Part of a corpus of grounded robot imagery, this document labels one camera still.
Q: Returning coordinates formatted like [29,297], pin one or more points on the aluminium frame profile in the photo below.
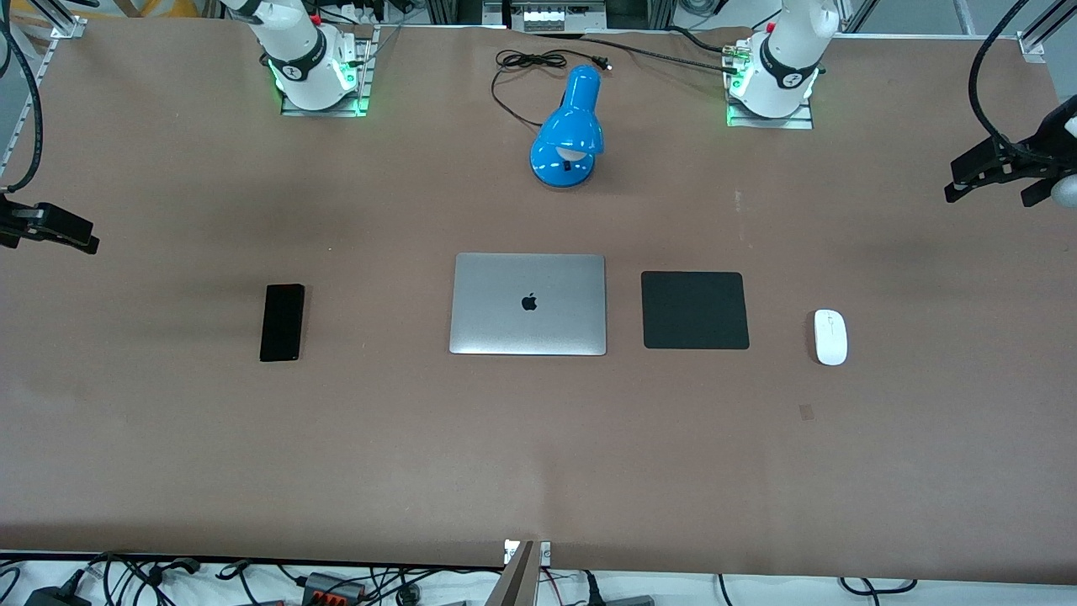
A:
[69,23]
[1047,29]

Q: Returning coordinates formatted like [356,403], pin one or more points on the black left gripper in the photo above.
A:
[1046,141]

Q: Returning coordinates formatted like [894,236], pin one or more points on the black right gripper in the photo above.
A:
[34,221]

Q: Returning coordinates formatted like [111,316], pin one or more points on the silver closed laptop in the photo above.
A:
[528,304]

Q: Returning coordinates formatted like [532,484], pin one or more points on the black power adapter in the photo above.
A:
[55,594]

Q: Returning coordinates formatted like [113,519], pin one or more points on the white power strip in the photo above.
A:
[553,18]

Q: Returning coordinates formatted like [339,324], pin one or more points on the grey connector box orange levers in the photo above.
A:
[335,586]

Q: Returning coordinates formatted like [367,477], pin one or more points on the black smartphone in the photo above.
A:
[282,322]

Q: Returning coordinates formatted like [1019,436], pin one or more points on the dark rectangular mouse pad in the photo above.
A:
[695,310]

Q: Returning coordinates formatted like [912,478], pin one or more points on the blue desk lamp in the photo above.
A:
[569,135]

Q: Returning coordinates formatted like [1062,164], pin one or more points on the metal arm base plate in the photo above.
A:
[770,120]
[367,67]

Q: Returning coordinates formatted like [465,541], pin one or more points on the white computer mouse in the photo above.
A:
[830,337]

